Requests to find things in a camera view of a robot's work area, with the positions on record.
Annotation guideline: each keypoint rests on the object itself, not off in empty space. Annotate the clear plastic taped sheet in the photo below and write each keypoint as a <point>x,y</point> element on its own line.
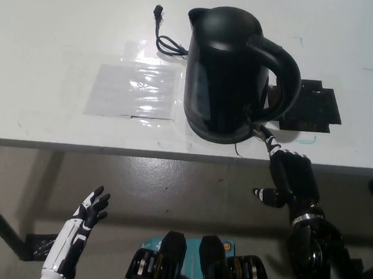
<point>134,88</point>

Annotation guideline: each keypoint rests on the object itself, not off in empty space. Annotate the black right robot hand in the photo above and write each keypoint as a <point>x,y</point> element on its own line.
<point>288,180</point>

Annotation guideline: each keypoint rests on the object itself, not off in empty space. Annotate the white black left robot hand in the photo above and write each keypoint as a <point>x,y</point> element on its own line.
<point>81,226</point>

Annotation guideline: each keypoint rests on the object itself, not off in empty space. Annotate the black electric kettle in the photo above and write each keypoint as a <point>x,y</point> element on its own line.
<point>233,78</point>

